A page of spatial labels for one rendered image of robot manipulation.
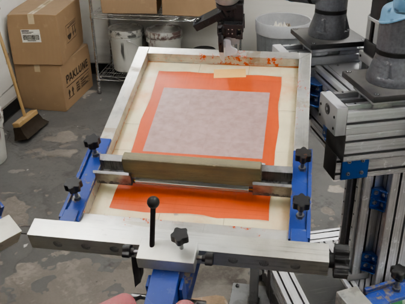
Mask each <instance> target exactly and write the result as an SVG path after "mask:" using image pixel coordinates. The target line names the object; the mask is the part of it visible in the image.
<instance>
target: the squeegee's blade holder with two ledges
mask: <svg viewBox="0 0 405 304"><path fill-rule="evenodd" d="M135 183H136V184H144V185H159V186H173V187H182V188H196V189H211V190H219V191H234V192H248V190H249V186H237V185H222V184H214V183H198V182H184V181H175V180H160V179H145V178H137V177H136V179H135Z"/></svg>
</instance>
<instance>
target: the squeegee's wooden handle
mask: <svg viewBox="0 0 405 304"><path fill-rule="evenodd" d="M122 166H123V169H124V172H125V173H131V178H132V180H135V179H136V177H137V178H145V179H160V180H175V181H184V182H198V183H214V184H222V185H237V186H249V189H253V182H262V163H261V162H256V161H247V160H230V159H214V158H205V157H188V156H172V155H163V154H146V153H130V152H124V154H123V156H122Z"/></svg>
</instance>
